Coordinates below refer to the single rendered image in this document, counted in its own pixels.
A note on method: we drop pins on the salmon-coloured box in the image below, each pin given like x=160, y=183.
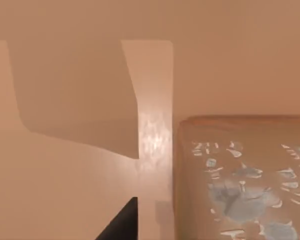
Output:
x=65, y=75

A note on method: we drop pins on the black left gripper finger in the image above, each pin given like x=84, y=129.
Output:
x=126, y=222

